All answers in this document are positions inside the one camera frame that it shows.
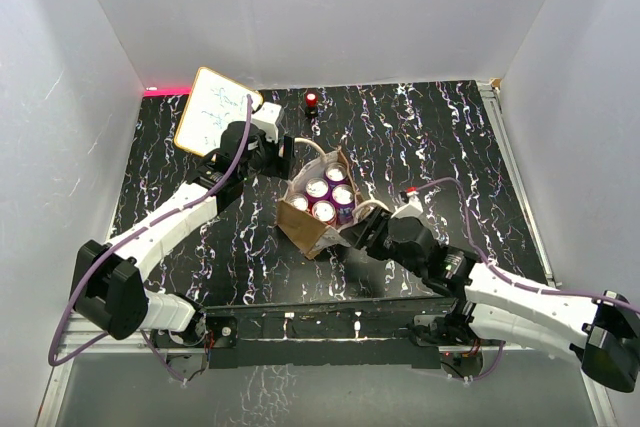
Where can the whiteboard with yellow frame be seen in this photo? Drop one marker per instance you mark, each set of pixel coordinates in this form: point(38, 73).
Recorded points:
point(213, 103)

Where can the purple soda can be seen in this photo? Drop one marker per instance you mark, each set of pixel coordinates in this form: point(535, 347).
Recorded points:
point(343, 195)
point(317, 189)
point(335, 174)

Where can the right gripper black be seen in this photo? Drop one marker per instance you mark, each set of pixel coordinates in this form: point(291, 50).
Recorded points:
point(367, 234)

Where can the burlap canvas bag rope handles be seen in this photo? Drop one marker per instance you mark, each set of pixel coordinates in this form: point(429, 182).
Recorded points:
point(309, 235)

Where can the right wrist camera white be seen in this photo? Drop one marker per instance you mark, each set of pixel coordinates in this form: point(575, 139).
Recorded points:
point(410, 204)

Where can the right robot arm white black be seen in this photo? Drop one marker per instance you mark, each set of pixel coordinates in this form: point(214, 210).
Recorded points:
point(600, 331)

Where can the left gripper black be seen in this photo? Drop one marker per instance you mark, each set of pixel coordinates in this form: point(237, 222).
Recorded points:
point(280, 166)

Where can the purple soda can rear right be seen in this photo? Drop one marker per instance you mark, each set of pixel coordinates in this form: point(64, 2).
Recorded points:
point(343, 195)

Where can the red button on black base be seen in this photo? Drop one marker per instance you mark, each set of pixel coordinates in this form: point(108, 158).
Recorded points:
point(311, 104)

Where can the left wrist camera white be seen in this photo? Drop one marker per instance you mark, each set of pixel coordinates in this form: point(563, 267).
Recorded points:
point(268, 119)

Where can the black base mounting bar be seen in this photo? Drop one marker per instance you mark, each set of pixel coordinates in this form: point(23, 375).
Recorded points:
point(410, 331)

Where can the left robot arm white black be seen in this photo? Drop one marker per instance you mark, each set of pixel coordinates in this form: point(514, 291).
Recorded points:
point(108, 285)

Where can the purple soda can middle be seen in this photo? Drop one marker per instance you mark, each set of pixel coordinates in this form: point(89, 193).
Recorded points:
point(317, 189)

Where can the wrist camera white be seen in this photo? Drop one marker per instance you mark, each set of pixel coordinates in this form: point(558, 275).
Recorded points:
point(410, 204)
point(268, 119)

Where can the purple soda can rear left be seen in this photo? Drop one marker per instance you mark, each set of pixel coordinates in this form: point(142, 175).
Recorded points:
point(335, 174)

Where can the red cola can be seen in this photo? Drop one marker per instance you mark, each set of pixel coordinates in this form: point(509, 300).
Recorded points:
point(324, 211)
point(299, 201)

